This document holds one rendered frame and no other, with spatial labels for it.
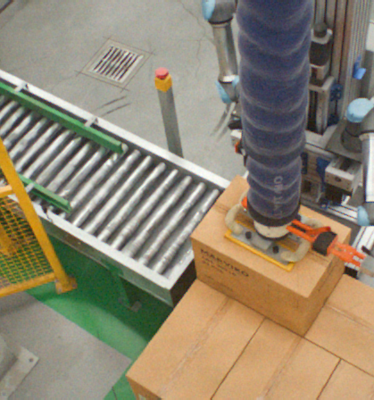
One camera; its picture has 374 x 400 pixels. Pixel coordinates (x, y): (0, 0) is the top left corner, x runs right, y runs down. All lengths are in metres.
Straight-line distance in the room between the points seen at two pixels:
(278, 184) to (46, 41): 3.27
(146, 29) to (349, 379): 3.21
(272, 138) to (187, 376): 1.33
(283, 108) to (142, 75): 2.92
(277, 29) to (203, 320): 1.74
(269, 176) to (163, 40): 2.88
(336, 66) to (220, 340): 1.37
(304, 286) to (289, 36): 1.28
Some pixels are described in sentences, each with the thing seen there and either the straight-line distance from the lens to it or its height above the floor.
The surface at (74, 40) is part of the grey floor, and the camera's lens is 5.66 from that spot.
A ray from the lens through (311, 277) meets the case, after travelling 3.16.
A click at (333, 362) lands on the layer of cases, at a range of 3.44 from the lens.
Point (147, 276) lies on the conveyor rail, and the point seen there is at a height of 0.59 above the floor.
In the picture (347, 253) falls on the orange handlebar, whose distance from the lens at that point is 3.07.
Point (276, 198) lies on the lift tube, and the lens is 2.87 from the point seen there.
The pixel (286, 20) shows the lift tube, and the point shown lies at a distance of 2.16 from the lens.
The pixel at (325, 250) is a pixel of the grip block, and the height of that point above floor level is 1.10.
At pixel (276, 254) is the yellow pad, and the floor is 0.97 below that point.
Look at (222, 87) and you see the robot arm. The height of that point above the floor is 1.25.
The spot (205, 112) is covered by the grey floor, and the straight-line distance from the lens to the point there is 4.96.
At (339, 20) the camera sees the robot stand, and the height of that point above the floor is 1.59.
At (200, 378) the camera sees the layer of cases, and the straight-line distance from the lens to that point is 3.41.
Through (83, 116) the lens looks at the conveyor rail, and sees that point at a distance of 4.29.
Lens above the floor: 3.73
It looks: 55 degrees down
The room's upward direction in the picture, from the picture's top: 10 degrees counter-clockwise
